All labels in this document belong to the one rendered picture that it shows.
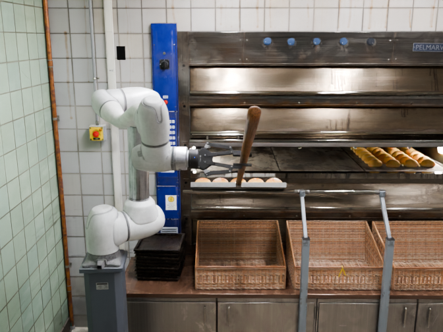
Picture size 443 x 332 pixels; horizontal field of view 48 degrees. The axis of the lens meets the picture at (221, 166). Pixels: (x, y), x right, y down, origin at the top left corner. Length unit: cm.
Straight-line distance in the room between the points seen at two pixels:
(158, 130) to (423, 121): 217
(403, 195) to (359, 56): 99
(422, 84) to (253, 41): 112
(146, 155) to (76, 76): 166
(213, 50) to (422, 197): 172
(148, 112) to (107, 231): 86
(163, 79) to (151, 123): 152
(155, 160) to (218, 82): 152
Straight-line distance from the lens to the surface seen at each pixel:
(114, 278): 252
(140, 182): 247
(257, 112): 110
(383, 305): 321
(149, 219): 252
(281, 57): 330
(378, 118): 346
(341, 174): 347
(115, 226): 246
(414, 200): 366
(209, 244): 347
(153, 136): 179
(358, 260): 360
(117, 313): 262
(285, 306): 316
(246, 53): 328
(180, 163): 184
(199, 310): 316
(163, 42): 326
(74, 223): 365
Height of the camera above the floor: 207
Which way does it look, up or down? 14 degrees down
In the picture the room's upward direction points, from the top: straight up
